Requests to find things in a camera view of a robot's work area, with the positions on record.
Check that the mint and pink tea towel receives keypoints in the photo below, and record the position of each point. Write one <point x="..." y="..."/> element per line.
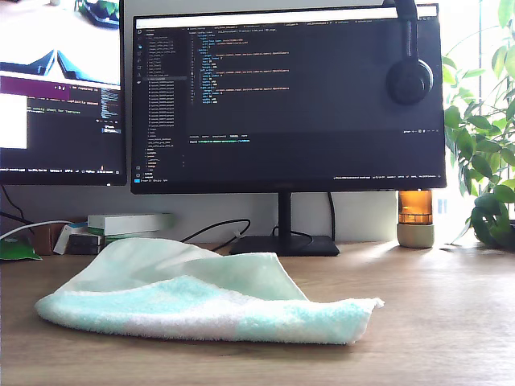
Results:
<point x="201" y="313"/>

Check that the black monitor stand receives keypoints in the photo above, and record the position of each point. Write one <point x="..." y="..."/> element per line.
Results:
<point x="285" y="245"/>

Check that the black monitor showing code editor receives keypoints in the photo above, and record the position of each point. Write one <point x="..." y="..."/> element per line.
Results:
<point x="322" y="120"/>

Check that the long white box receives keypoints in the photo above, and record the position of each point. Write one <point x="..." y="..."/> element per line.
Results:
<point x="128" y="223"/>

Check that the white box green label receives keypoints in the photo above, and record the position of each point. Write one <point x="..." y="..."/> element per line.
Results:
<point x="114" y="240"/>

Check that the amber glass jar pale base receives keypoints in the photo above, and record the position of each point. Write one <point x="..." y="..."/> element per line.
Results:
<point x="414" y="213"/>

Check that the small dark box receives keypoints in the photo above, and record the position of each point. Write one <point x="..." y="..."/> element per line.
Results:
<point x="82" y="243"/>

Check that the black over-ear headphones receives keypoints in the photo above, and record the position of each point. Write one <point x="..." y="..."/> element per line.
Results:
<point x="408" y="80"/>

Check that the small white cardboard box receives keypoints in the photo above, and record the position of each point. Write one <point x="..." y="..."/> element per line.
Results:
<point x="60" y="241"/>

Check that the black monitor showing terminal windows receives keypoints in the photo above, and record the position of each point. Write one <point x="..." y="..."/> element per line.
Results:
<point x="60" y="140"/>

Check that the brown cardboard box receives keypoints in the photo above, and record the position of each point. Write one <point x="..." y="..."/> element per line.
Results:
<point x="44" y="239"/>

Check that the green leafy houseplant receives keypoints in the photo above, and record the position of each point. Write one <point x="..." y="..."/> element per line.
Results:
<point x="487" y="217"/>

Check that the green plastic packet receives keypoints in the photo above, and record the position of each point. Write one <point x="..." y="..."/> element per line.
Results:
<point x="16" y="249"/>

